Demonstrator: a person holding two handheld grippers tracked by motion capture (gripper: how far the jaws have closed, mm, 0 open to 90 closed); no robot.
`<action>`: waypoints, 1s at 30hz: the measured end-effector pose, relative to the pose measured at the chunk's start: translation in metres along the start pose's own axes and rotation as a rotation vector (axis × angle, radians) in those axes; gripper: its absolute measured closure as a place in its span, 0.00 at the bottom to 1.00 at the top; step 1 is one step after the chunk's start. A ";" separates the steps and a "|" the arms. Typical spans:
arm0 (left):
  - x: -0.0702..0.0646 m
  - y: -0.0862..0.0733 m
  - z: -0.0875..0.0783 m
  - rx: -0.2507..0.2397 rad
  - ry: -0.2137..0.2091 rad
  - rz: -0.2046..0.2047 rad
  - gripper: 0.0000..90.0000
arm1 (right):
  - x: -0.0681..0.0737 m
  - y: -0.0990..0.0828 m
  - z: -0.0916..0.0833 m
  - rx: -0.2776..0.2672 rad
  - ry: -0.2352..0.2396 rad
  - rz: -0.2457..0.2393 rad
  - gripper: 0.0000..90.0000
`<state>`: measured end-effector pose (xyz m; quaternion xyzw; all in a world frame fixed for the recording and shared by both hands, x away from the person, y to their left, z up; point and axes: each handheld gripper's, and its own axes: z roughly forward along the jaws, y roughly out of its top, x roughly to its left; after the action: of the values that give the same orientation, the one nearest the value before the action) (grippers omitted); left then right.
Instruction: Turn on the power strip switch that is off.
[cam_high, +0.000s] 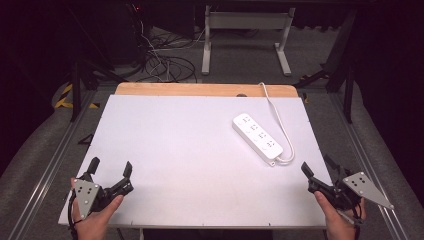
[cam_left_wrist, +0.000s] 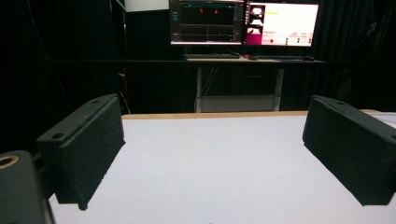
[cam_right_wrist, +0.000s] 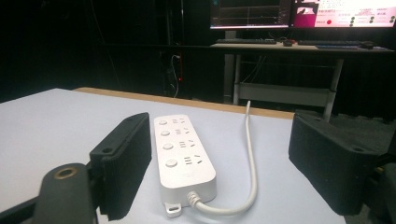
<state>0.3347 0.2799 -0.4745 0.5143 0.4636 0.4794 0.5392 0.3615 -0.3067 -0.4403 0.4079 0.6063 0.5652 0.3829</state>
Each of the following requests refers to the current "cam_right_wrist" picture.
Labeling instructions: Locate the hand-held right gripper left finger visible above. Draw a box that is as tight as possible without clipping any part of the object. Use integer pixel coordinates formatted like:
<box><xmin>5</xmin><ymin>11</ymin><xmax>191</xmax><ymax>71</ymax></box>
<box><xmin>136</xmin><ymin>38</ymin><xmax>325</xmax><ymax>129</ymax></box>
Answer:
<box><xmin>89</xmin><ymin>112</ymin><xmax>153</xmax><ymax>222</ymax></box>

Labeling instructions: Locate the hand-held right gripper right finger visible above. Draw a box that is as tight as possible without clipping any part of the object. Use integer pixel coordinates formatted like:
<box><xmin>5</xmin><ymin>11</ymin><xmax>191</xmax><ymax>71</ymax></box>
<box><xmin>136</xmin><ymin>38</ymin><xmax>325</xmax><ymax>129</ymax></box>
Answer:
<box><xmin>288</xmin><ymin>111</ymin><xmax>381</xmax><ymax>217</ymax></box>

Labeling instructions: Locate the white power strip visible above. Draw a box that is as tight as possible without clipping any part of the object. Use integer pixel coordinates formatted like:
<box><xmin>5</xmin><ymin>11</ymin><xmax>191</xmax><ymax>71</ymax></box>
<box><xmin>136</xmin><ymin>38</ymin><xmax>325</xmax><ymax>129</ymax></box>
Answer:
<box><xmin>153</xmin><ymin>114</ymin><xmax>218</xmax><ymax>218</ymax></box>

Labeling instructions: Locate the desk with white metal legs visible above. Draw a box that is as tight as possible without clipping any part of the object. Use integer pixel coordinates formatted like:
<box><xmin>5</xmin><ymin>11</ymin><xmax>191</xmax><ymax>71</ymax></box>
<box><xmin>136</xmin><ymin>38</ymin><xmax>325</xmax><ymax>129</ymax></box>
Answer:
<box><xmin>210</xmin><ymin>42</ymin><xmax>396</xmax><ymax>123</ymax></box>

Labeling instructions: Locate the black keyboard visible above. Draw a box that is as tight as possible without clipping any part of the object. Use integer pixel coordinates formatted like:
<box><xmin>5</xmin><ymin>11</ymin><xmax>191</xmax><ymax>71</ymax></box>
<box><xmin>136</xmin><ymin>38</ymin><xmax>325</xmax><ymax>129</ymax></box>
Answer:
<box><xmin>216</xmin><ymin>37</ymin><xmax>277</xmax><ymax>46</ymax></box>
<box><xmin>297</xmin><ymin>39</ymin><xmax>363</xmax><ymax>47</ymax></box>

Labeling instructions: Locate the computer monitor with pink window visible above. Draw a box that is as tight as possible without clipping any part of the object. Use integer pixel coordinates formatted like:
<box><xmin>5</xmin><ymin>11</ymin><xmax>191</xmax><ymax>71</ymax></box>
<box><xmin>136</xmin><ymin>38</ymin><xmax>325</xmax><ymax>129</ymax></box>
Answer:
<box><xmin>291</xmin><ymin>0</ymin><xmax>396</xmax><ymax>29</ymax></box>

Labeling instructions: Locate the computer monitor with graphs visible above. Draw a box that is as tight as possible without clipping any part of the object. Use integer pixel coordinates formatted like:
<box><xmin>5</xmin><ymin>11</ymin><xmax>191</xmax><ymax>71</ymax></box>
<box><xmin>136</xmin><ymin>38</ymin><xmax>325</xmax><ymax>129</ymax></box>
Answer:
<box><xmin>209</xmin><ymin>0</ymin><xmax>293</xmax><ymax>31</ymax></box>

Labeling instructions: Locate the white power strip cable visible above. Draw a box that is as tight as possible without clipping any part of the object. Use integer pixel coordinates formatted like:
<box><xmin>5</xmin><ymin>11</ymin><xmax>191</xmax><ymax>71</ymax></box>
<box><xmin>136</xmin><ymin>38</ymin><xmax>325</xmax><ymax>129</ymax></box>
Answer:
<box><xmin>186</xmin><ymin>100</ymin><xmax>259</xmax><ymax>217</ymax></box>

